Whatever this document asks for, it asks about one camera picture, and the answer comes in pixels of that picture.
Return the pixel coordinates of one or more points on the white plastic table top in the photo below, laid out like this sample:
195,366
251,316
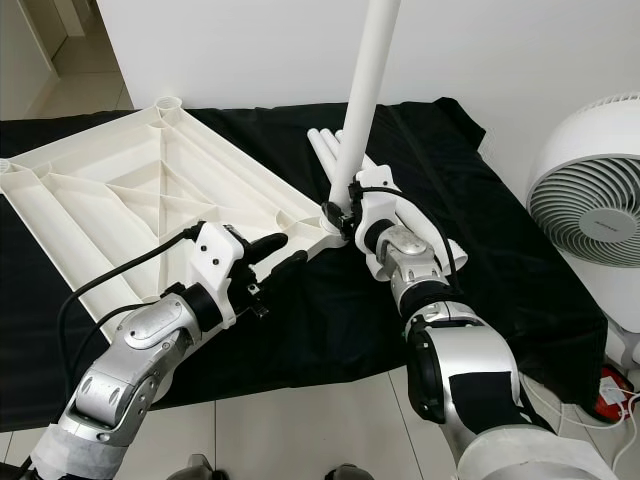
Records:
120,190

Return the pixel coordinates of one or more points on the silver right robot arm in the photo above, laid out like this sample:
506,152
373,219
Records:
480,380

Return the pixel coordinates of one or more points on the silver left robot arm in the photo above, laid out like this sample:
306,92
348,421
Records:
150,365

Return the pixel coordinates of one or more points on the black cloth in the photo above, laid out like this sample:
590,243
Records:
310,340

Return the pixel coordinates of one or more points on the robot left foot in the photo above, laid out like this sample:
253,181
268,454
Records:
198,468

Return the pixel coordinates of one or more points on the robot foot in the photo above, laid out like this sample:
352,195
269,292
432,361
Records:
198,468
348,473

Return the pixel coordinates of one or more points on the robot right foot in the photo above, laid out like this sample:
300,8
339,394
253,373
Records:
348,473

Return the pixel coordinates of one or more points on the white round fan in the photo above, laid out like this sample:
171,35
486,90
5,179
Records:
585,200

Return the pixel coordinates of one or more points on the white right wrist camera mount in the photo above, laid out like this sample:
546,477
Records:
380,210

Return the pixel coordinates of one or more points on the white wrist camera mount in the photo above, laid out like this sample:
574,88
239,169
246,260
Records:
222,258
380,210

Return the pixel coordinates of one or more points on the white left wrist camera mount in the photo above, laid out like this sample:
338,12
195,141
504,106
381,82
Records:
222,258

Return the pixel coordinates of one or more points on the beige door frame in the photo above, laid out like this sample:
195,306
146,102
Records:
35,25

